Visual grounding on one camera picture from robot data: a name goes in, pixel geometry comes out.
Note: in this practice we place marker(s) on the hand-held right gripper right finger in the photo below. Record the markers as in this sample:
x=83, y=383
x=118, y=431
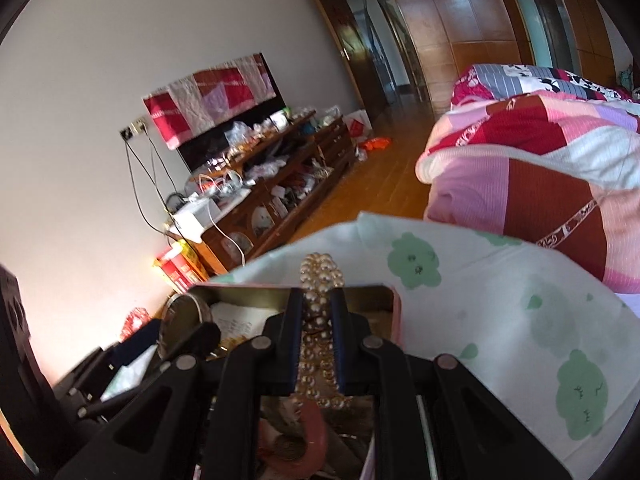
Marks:
x=337, y=345

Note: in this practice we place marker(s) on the pink and red patchwork quilt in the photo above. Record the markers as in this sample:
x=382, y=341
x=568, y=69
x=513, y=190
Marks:
x=525, y=160

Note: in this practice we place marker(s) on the brown wooden wardrobe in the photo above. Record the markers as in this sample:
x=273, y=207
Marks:
x=475, y=25

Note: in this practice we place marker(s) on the red and yellow box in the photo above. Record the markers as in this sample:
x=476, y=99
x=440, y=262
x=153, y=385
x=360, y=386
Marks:
x=180, y=267

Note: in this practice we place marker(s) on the white box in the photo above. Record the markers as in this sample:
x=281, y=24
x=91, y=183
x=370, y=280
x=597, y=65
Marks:
x=195, y=217

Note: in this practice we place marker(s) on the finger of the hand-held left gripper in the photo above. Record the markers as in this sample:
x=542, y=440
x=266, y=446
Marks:
x=197, y=340

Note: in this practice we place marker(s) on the dark object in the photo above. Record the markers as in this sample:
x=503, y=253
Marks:
x=22, y=360

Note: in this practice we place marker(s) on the orange packets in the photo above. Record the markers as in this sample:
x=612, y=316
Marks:
x=375, y=145

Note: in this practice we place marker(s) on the red and white cover cloth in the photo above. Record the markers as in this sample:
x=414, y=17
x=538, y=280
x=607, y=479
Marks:
x=200, y=100

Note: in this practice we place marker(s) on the white gift bag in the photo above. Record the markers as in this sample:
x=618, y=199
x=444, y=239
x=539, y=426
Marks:
x=357, y=125

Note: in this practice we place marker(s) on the pink bangle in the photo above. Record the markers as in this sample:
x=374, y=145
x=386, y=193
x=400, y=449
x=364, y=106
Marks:
x=315, y=440

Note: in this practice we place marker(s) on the pink biscuit tin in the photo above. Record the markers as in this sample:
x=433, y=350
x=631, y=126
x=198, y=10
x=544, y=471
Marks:
x=375, y=305

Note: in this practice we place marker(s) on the red bag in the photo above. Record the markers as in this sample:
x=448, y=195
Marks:
x=134, y=325

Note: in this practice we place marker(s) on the black television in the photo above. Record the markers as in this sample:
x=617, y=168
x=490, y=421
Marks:
x=215, y=145

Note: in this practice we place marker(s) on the wooden door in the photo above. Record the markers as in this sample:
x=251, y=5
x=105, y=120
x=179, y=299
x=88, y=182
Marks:
x=360, y=50

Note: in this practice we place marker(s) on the wall power socket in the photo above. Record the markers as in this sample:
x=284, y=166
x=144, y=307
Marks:
x=134, y=127

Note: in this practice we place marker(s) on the paper leaflet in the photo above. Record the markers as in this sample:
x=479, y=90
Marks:
x=240, y=320

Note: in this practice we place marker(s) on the dark wooden television cabinet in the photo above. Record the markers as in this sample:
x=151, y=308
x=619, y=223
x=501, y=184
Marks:
x=300, y=195

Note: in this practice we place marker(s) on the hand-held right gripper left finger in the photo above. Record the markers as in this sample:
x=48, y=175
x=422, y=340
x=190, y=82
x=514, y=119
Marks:
x=296, y=345

